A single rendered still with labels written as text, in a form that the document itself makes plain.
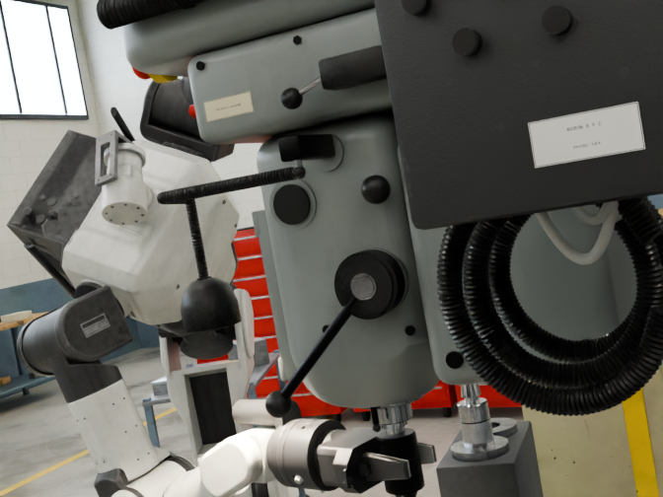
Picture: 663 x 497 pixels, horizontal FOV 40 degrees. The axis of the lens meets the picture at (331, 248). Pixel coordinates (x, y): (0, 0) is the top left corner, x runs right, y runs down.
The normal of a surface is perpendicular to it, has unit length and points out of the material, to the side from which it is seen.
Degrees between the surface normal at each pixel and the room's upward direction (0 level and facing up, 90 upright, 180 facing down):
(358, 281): 90
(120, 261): 57
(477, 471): 90
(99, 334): 79
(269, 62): 90
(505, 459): 0
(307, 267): 90
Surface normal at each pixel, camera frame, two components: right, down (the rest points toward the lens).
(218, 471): -0.64, 0.12
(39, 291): 0.89, -0.13
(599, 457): -0.42, 0.12
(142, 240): -0.15, -0.47
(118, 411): 0.74, -0.30
